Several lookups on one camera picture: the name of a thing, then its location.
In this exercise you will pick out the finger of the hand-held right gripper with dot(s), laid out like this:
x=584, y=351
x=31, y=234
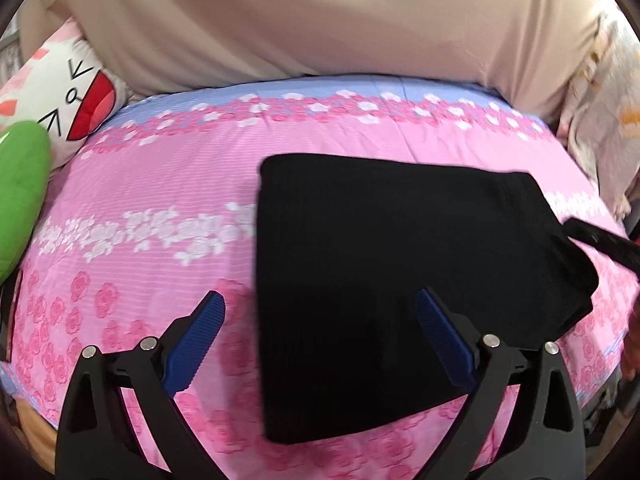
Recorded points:
x=605, y=245

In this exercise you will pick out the pink floral bedsheet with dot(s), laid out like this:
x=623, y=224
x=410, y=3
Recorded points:
x=150, y=200

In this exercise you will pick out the green plush pillow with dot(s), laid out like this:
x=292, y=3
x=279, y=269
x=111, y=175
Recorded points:
x=22, y=185

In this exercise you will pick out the black pants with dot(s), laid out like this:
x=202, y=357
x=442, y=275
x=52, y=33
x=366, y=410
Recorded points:
x=375, y=260

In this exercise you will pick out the pale floral curtain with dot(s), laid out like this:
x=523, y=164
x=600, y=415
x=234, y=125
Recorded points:
x=610, y=110

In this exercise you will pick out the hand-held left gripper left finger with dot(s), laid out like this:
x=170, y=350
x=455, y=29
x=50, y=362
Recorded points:
x=197, y=340

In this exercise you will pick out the white cat face pillow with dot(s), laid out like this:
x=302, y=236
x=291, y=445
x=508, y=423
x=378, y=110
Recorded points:
x=50, y=80

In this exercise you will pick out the beige cloth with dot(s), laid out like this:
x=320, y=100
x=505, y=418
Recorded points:
x=300, y=20

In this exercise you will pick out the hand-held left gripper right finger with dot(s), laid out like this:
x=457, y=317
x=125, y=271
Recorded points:
x=445, y=340

